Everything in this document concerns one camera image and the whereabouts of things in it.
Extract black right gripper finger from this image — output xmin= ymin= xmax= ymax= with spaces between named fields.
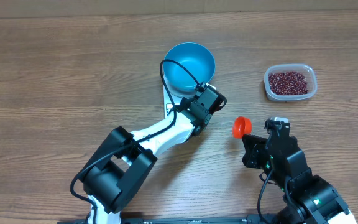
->
xmin=242 ymin=134 xmax=267 ymax=152
xmin=242 ymin=152 xmax=260 ymax=168

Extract red measuring scoop blue handle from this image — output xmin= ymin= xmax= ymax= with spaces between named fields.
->
xmin=232 ymin=116 xmax=252 ymax=139

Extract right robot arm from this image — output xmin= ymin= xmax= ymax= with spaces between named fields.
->
xmin=242 ymin=133 xmax=356 ymax=223

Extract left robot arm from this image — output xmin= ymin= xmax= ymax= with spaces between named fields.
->
xmin=73 ymin=82 xmax=227 ymax=223

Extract white kitchen scale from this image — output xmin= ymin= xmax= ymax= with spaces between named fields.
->
xmin=163 ymin=78 xmax=223 ymax=119

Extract blue bowl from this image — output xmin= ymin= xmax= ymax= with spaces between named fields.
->
xmin=162 ymin=42 xmax=216 ymax=91

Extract red beans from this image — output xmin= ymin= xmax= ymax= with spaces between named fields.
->
xmin=268 ymin=71 xmax=309 ymax=95

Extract clear plastic container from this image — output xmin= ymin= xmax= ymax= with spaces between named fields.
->
xmin=264 ymin=63 xmax=318 ymax=101

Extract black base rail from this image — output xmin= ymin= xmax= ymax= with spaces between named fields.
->
xmin=57 ymin=214 xmax=289 ymax=224

